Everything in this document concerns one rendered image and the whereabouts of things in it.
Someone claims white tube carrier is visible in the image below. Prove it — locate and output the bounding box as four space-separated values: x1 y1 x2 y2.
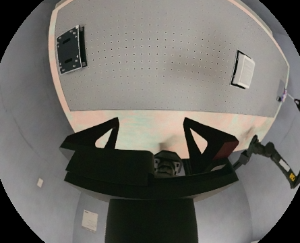
234 54 255 88

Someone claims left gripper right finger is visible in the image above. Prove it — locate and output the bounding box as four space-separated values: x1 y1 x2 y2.
183 117 239 175

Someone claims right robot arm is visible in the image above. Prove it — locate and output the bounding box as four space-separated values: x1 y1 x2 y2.
249 139 300 189

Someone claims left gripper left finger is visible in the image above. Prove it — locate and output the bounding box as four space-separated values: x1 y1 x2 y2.
64 117 120 149

